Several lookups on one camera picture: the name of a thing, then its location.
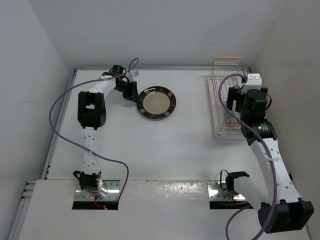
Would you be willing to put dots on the metal wire dish rack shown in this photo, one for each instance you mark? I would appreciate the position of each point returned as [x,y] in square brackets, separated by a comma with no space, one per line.
[226,64]

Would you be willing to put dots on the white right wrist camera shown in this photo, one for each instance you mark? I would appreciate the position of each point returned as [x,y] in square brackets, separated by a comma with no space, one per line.
[254,82]

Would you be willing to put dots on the white drain tray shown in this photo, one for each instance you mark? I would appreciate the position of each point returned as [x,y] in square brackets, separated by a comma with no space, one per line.
[220,130]

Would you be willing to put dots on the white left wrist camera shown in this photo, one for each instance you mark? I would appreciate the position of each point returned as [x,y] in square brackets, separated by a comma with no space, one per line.
[131,75]

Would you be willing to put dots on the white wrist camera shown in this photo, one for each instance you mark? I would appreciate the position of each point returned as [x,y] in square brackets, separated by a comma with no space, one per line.
[254,82]
[131,75]

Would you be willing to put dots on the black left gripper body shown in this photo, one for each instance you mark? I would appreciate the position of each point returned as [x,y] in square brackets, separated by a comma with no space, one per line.
[125,88]

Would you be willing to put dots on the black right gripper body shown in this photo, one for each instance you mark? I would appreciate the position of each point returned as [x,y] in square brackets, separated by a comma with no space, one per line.
[234,94]

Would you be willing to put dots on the blue floral plate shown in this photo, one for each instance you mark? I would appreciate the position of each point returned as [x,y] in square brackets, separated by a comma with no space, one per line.
[230,121]

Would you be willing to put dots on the brown rimmed plate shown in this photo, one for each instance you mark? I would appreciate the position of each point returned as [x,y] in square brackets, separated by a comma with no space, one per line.
[156,102]

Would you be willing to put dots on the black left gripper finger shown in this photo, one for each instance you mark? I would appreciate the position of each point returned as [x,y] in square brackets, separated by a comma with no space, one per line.
[135,90]
[135,99]

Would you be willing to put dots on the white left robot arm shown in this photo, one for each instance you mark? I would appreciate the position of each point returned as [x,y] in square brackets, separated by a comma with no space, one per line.
[92,116]

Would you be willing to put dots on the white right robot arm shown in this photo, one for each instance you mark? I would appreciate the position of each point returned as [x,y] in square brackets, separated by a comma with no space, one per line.
[281,208]

